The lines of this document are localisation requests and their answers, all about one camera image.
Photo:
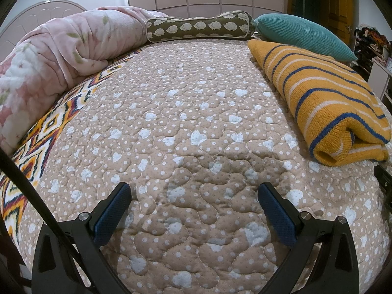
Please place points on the beige dotted quilted bedspread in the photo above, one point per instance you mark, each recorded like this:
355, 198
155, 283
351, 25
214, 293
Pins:
190, 122

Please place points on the cluttered shelf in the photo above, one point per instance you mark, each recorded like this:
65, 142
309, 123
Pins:
372, 41

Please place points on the brown wooden door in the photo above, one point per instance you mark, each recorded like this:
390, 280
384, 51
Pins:
335, 6

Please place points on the pink padded headboard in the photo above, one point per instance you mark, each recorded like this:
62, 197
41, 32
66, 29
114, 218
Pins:
30, 13

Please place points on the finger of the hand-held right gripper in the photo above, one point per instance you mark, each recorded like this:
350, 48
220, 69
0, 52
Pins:
385, 177

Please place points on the white cabinet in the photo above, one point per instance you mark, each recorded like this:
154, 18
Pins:
381, 78

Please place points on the teal ribbed pillow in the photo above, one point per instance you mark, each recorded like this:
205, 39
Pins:
303, 33

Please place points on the pink floral comforter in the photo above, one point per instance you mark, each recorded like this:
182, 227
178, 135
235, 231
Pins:
61, 58

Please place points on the yellow striped knit sweater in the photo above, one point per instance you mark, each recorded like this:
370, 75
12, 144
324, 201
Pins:
318, 98

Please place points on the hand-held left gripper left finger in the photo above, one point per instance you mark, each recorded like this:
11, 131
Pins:
110, 214

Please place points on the geometric patterned blanket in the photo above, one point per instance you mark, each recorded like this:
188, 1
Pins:
46, 134

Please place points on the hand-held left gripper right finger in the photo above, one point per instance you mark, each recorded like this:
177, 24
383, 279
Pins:
278, 216

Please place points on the brown hedgehog print bolster pillow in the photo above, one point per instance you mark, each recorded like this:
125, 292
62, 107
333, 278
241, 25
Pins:
199, 26

